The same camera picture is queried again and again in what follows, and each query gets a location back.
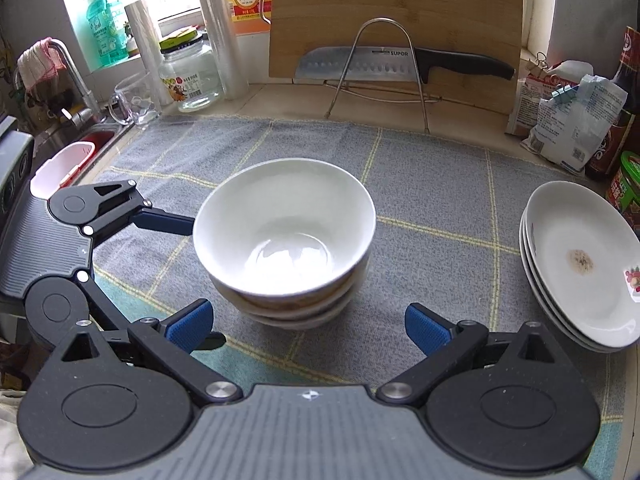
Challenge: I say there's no green lidded sauce jar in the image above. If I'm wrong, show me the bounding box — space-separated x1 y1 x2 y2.
605 150 640 231

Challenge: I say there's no green dish soap bottle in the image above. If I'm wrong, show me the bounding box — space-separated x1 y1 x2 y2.
85 0 128 68

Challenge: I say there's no metal sink faucet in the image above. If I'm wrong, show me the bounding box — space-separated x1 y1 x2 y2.
15 37 108 133

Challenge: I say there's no glass jar with green lid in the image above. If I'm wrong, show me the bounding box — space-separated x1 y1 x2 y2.
159 27 226 113

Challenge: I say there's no small clear plastic wrap roll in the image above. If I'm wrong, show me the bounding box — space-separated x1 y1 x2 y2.
124 1 163 106

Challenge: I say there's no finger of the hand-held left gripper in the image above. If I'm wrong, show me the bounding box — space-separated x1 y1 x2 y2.
80 179 196 237
75 270 228 353

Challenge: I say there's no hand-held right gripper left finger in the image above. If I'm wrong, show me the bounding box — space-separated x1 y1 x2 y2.
47 298 243 406

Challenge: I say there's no clear glass mug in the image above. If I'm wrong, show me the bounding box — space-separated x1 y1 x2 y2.
107 71 161 128

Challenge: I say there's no metal wire rack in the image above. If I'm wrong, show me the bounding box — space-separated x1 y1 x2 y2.
324 17 506 135

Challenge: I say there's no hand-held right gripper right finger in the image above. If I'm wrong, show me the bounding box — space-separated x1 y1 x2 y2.
375 303 571 406

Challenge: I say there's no large clear plastic wrap roll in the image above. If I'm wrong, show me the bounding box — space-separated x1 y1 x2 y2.
190 0 251 101

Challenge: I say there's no grey checked table mat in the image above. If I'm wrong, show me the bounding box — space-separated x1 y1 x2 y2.
87 114 631 411

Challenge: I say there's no white and blue seasoning bag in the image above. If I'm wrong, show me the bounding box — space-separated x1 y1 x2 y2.
520 74 630 171

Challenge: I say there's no black handled kitchen knife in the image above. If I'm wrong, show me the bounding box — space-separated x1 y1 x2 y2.
294 46 516 85

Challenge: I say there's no red and white seasoning bag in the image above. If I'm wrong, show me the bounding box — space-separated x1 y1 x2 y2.
505 60 596 138

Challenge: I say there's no pink and white rag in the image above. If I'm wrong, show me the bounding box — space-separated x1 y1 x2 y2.
17 37 68 96

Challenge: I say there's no white fruit print plate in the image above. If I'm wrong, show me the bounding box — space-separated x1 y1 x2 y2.
522 205 636 352
525 180 640 350
519 210 631 354

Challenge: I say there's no bamboo cutting board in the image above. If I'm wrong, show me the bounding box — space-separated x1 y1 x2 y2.
267 0 525 116

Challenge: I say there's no dark soy sauce bottle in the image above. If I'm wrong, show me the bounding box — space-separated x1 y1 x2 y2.
585 25 640 181

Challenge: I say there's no red plastic basin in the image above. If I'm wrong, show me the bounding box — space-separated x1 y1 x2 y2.
75 129 118 161

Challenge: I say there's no person's white clothing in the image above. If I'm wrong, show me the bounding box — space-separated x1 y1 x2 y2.
0 385 36 480

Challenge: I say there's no white ceramic bowl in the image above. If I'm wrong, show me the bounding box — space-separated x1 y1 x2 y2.
192 158 377 297
210 255 372 313
240 285 358 331

